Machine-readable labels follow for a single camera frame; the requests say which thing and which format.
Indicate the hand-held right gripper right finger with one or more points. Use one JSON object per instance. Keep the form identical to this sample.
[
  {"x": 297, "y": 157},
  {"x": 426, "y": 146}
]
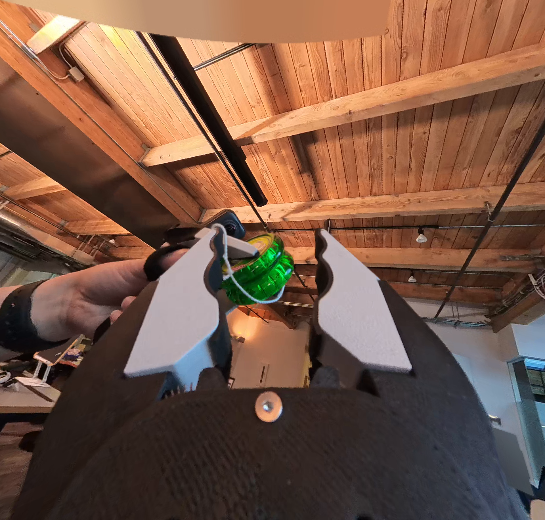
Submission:
[{"x": 362, "y": 315}]

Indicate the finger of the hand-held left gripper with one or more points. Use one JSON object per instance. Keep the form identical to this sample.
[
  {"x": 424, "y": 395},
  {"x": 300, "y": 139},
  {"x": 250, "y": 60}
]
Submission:
[{"x": 238, "y": 248}]

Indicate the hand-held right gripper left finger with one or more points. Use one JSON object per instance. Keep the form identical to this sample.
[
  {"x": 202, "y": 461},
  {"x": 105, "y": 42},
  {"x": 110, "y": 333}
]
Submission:
[{"x": 179, "y": 315}]

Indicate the green transparent yoyo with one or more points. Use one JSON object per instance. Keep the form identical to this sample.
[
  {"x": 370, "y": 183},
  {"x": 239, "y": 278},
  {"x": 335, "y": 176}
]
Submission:
[{"x": 259, "y": 281}]

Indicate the person's left hand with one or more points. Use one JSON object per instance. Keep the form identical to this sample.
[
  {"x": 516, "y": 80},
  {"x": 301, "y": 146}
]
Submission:
[{"x": 85, "y": 298}]

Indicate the ceiling spot lamp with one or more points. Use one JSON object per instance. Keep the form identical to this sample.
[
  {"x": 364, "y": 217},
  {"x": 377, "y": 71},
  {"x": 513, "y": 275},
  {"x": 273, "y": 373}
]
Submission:
[
  {"x": 412, "y": 278},
  {"x": 421, "y": 237}
]

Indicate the black ceiling track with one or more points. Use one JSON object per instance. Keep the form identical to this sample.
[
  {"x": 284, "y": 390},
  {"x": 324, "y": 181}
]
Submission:
[{"x": 213, "y": 124}]

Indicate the black ceiling rod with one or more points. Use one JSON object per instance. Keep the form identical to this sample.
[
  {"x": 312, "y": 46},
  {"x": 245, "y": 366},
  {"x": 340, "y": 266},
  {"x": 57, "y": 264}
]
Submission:
[{"x": 489, "y": 222}]

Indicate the black wrist band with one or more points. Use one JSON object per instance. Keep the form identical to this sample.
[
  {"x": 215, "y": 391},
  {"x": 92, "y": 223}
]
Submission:
[{"x": 17, "y": 315}]

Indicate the glass cabinet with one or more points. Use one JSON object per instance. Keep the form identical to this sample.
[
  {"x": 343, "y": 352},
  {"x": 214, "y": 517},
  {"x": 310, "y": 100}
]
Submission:
[{"x": 532, "y": 400}]

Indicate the grey junction box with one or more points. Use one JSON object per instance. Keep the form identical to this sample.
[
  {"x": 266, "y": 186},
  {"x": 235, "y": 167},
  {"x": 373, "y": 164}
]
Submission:
[{"x": 76, "y": 74}]

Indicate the grey metal duct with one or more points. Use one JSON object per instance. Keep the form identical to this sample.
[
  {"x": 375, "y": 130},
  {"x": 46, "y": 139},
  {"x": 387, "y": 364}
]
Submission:
[{"x": 64, "y": 145}]

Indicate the metal beam bracket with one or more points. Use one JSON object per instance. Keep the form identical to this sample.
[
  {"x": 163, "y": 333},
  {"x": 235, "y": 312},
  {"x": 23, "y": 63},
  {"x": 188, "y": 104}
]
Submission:
[{"x": 53, "y": 34}]

